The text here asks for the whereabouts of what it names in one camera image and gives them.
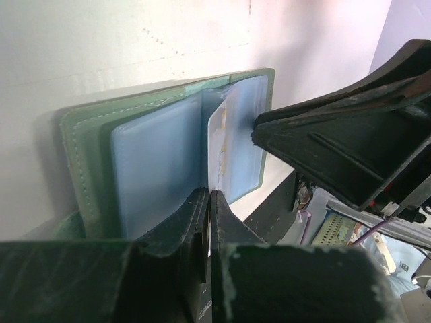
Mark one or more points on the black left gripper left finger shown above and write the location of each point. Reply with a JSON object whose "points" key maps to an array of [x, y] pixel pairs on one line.
{"points": [[156, 278]]}

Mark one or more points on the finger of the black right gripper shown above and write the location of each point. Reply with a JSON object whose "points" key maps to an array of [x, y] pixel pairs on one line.
{"points": [[365, 143]]}

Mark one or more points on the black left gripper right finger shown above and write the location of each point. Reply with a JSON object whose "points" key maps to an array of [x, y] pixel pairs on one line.
{"points": [[253, 281]]}

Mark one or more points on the green leather card holder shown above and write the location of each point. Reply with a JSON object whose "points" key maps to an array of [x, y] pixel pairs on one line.
{"points": [[134, 160]]}

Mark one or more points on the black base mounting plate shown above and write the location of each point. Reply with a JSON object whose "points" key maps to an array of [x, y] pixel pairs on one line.
{"points": [[272, 219]]}

